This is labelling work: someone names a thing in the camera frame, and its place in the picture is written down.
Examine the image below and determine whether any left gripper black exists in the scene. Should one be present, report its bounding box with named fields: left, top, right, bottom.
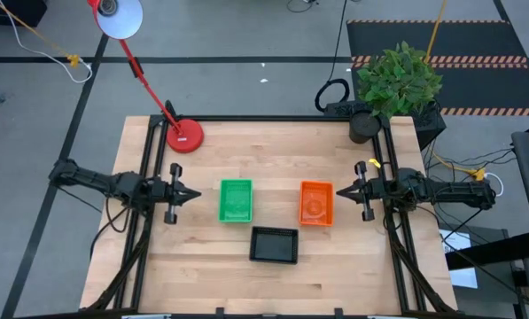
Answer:
left=146, top=162, right=202, bottom=225

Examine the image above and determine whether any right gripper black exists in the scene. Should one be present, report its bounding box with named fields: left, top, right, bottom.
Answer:
left=336, top=160, right=385, bottom=223

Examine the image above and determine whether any orange plastic slotted basket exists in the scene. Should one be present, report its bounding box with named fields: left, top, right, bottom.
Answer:
left=298, top=180, right=335, bottom=228

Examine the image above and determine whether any green plastic slotted basket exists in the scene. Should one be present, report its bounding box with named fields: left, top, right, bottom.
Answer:
left=218, top=178, right=254, bottom=224

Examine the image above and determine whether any black plastic slotted basket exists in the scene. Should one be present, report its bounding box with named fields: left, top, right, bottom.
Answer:
left=248, top=225, right=300, bottom=266

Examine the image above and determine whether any red desk lamp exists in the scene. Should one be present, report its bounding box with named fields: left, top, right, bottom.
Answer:
left=86, top=0, right=206, bottom=155

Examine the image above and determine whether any potted green plant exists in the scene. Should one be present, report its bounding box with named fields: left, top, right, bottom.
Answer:
left=348, top=40, right=445, bottom=145

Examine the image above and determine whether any white paper sheet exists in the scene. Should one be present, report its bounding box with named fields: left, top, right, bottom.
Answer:
left=438, top=227, right=480, bottom=290

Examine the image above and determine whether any black floor tape strip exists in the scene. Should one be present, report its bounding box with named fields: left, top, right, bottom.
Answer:
left=0, top=34, right=111, bottom=319
left=0, top=55, right=354, bottom=65

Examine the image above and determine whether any black metal beam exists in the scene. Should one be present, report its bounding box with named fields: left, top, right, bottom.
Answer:
left=444, top=230, right=529, bottom=272

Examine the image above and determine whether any black mat with orange stripes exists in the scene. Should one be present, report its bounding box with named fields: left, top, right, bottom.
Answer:
left=346, top=19, right=529, bottom=118

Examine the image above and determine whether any black box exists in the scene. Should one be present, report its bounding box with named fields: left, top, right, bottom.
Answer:
left=0, top=0, right=49, bottom=28

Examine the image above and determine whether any black aluminium table frame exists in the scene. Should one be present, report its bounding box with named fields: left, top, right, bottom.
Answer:
left=80, top=113, right=459, bottom=319

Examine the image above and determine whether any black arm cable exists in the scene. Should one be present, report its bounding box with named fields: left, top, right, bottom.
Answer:
left=425, top=204, right=529, bottom=312
left=56, top=184, right=133, bottom=261

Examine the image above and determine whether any black coiled cable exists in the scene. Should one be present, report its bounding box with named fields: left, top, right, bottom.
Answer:
left=314, top=0, right=352, bottom=113

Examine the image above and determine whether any black cable bundle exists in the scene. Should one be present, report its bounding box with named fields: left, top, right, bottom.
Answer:
left=423, top=144, right=518, bottom=173

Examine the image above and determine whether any yellow cable with plug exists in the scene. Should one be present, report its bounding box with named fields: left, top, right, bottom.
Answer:
left=431, top=152, right=487, bottom=183
left=0, top=0, right=82, bottom=69

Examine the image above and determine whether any white cable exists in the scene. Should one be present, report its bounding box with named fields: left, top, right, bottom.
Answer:
left=0, top=0, right=94, bottom=85
left=484, top=171, right=505, bottom=198

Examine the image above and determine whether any yellow extension cable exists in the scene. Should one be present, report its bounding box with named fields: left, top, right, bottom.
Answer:
left=424, top=0, right=448, bottom=64

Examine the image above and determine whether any black cable loop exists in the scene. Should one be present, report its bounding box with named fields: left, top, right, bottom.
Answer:
left=285, top=0, right=319, bottom=14

